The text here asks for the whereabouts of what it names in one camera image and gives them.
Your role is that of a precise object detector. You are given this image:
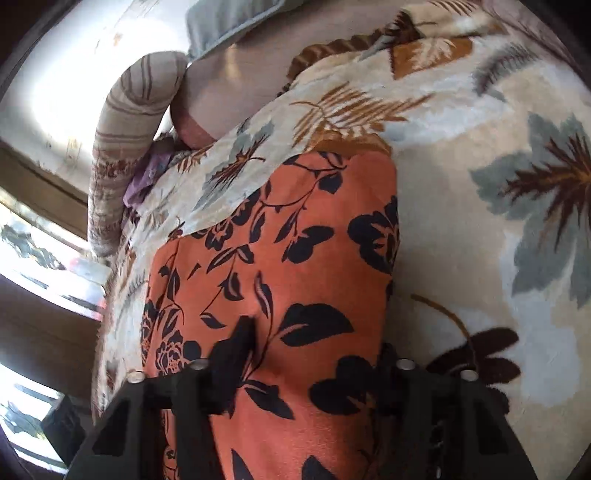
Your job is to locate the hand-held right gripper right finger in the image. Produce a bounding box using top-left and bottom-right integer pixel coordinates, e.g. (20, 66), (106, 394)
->
(376, 342), (539, 480)

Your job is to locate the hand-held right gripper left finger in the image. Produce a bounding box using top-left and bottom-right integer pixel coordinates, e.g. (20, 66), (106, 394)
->
(69, 316), (257, 480)

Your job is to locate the orange floral garment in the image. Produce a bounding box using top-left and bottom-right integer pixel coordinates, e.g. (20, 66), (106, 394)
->
(141, 150), (402, 480)

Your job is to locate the leaf print fleece blanket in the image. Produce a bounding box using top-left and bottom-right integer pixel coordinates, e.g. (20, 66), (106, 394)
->
(90, 0), (591, 480)

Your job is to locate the dark box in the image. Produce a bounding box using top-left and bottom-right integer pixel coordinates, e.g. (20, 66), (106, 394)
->
(41, 396), (88, 464)

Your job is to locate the purple cloth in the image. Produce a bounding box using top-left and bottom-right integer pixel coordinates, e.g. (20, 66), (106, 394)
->
(122, 138), (181, 208)

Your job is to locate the window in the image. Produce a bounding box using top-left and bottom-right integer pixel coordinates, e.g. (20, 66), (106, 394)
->
(0, 185), (112, 476)

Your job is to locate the striped floral pillow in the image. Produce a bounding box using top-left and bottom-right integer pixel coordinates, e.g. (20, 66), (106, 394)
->
(88, 51), (188, 257)

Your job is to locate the pink bed sheet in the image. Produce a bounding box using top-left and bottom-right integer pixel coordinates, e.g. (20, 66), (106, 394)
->
(171, 28), (393, 151)

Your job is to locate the grey pillow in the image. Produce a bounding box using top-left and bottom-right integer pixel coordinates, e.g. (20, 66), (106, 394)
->
(185, 0), (289, 61)

